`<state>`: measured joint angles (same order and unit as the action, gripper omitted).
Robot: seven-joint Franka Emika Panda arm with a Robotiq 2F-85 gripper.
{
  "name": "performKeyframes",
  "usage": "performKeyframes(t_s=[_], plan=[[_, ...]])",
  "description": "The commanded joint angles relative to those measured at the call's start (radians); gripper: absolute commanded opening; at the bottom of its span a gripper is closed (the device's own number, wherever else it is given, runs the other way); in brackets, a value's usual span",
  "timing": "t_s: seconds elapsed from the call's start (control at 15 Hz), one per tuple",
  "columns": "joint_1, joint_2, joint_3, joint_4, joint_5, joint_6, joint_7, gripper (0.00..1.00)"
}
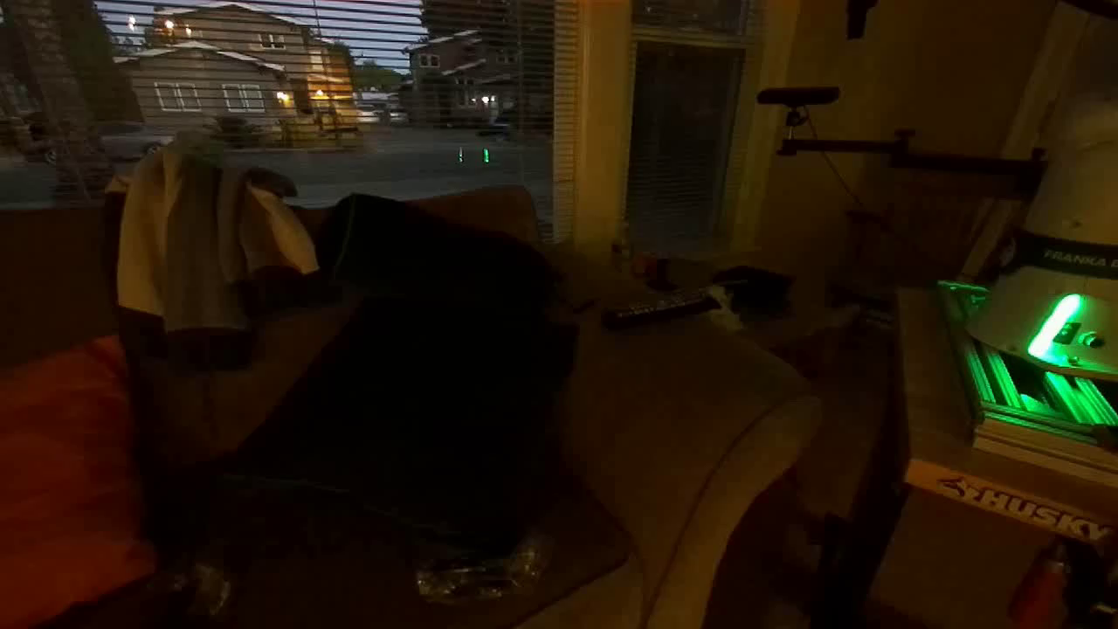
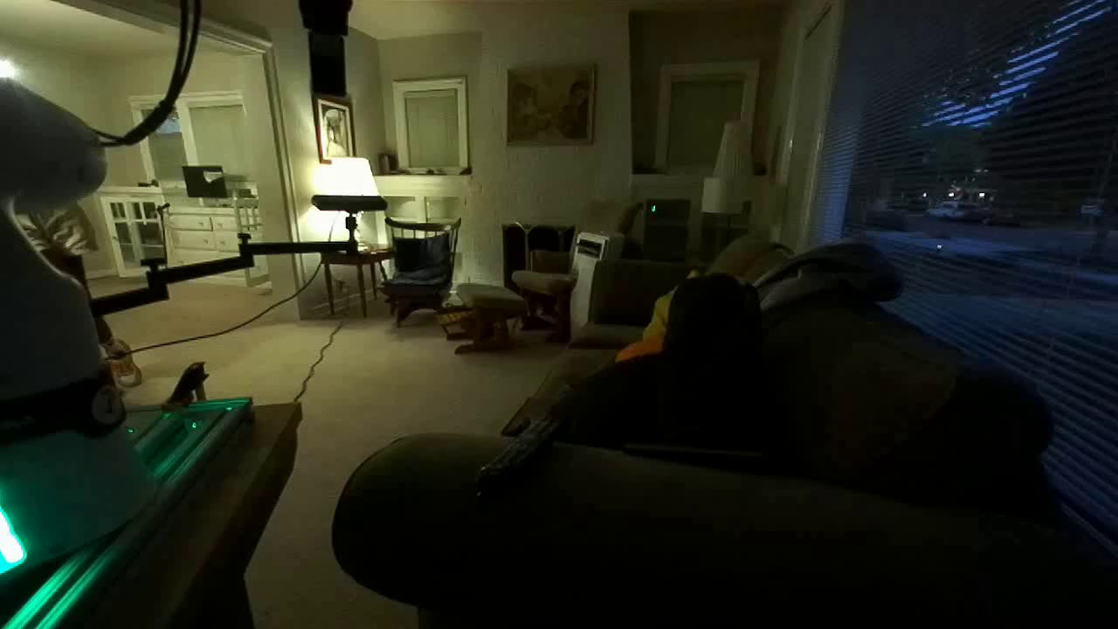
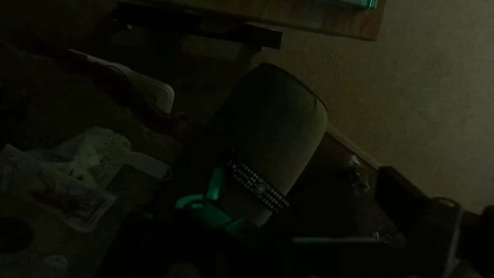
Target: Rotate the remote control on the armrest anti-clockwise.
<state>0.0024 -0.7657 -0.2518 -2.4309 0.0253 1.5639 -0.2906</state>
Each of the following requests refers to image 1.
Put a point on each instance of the black remote control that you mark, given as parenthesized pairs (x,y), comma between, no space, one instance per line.
(660,308)

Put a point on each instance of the dark blanket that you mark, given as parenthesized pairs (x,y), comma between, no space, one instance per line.
(432,387)

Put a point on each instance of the beige fabric sofa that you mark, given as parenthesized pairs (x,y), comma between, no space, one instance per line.
(685,408)

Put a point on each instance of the small black box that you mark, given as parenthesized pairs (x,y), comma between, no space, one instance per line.
(754,289)

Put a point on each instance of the clear crumpled plastic wrapper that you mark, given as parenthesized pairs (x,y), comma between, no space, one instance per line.
(485,576)

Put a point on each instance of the window blind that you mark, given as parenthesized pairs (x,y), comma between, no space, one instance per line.
(328,72)

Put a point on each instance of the white cloth garment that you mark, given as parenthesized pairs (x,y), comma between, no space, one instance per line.
(187,246)

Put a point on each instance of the black mounting bar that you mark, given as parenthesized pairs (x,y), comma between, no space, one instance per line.
(910,154)

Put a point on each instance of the Husky tool cabinet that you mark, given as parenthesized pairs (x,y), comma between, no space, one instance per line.
(1002,512)

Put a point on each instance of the orange cushion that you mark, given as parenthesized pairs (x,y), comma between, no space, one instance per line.
(64,468)

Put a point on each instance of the red bottle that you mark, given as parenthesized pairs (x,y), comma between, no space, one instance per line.
(1042,584)

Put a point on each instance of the black camera on mount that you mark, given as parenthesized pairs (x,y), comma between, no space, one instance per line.
(800,96)

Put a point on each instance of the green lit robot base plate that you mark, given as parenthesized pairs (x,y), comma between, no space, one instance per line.
(1031,388)

